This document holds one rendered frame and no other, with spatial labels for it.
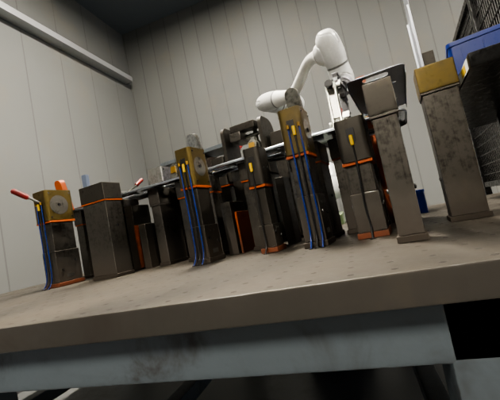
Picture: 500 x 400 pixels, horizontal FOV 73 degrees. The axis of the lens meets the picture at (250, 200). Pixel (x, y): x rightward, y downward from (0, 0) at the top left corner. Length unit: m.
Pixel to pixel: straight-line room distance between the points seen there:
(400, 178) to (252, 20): 3.83
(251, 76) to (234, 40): 0.50
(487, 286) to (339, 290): 0.15
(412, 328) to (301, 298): 0.14
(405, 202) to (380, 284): 0.26
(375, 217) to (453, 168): 0.20
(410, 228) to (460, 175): 0.27
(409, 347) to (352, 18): 3.84
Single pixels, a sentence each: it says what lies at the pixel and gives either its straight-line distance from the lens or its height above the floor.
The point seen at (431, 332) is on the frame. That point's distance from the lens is 0.47.
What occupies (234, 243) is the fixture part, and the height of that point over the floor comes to 0.74.
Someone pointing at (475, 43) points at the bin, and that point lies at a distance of 1.14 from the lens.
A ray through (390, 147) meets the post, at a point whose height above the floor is 0.87.
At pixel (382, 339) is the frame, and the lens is 0.47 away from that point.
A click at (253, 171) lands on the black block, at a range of 0.92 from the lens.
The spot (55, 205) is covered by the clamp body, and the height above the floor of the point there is 1.00.
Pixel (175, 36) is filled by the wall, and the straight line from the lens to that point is 4.67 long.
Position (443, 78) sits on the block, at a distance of 0.91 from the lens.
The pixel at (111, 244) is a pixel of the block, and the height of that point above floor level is 0.81.
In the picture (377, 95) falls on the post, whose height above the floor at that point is 0.96.
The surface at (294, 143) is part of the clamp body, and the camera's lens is 0.84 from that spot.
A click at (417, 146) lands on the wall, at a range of 3.74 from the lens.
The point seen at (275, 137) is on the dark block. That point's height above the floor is 1.09.
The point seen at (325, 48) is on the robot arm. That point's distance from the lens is 1.69.
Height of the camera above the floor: 0.78
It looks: 4 degrees up
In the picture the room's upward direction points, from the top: 11 degrees counter-clockwise
